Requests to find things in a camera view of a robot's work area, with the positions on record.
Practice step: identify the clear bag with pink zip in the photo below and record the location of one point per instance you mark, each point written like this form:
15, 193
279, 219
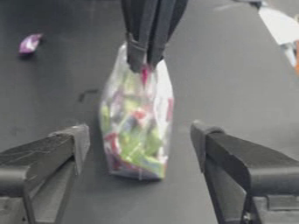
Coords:
136, 125

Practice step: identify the purple candy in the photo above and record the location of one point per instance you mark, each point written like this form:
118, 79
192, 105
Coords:
30, 43

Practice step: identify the white sheet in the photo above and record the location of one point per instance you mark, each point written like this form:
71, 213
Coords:
282, 24

